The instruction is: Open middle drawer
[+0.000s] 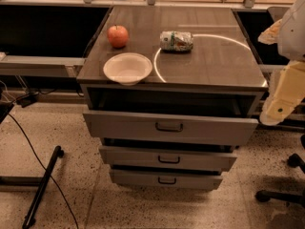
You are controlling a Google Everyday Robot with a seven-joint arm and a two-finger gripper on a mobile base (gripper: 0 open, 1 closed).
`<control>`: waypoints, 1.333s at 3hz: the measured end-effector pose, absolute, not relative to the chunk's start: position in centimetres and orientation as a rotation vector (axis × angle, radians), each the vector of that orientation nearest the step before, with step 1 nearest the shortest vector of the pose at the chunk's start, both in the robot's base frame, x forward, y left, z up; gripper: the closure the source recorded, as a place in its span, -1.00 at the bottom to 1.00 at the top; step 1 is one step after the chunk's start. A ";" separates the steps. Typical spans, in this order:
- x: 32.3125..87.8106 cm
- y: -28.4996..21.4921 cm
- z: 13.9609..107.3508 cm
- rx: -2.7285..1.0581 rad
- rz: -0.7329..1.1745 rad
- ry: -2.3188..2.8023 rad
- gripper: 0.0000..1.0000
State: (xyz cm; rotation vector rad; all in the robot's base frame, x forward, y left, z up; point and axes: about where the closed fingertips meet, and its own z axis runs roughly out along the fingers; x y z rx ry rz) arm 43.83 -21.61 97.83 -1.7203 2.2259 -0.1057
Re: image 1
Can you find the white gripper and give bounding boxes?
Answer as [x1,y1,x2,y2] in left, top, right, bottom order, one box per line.
[257,19,305,126]

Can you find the grey drawer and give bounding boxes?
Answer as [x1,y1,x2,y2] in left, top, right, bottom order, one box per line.
[99,146,236,172]
[110,169,223,190]
[83,110,258,146]

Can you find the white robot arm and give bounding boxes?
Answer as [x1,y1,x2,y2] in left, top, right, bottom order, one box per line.
[258,0,305,126]

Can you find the grey drawer cabinet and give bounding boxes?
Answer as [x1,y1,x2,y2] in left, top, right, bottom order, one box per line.
[76,5,270,119]

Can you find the grey top drawer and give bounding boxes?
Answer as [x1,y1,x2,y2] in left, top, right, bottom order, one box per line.
[83,110,258,146]

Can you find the grey bottom drawer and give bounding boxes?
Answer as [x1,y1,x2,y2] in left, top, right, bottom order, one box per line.
[110,169,223,190]

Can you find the crumpled chip bag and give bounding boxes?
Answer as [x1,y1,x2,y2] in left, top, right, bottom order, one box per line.
[160,31,193,52]

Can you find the white bowl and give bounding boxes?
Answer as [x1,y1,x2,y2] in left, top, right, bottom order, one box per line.
[103,52,153,86]

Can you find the red apple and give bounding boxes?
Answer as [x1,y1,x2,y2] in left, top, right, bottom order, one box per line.
[107,25,129,49]

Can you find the black stand leg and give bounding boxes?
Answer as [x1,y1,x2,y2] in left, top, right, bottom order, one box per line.
[22,146,64,229]

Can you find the black floor cable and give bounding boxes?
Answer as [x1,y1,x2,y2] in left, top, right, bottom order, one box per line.
[6,112,80,229]

